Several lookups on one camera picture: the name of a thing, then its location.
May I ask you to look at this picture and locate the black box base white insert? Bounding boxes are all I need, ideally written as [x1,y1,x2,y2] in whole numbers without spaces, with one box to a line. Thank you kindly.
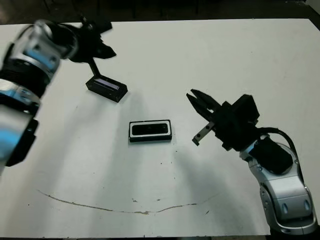
[128,119,174,144]

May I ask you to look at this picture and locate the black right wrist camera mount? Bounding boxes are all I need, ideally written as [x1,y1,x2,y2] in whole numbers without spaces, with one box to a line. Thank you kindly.
[233,93,261,126]

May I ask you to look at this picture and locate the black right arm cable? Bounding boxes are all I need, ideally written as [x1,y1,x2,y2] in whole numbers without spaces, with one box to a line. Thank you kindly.
[257,126,300,163]

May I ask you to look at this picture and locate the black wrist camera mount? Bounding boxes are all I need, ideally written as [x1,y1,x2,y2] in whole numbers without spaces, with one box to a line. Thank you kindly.
[86,20,113,36]
[233,93,261,126]

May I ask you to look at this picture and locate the black box lid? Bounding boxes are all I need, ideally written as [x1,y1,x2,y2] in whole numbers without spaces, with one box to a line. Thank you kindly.
[85,75,129,104]

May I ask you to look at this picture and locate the slim black camera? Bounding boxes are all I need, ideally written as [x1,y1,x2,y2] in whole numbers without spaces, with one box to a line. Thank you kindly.
[131,122,169,136]

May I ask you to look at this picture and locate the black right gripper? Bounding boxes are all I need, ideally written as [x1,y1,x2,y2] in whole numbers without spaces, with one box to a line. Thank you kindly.
[186,88,262,153]

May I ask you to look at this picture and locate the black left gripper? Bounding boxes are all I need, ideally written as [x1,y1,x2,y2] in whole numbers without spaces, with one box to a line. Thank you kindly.
[69,23,117,78]

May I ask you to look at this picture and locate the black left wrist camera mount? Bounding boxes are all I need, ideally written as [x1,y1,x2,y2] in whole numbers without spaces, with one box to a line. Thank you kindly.
[86,20,113,36]

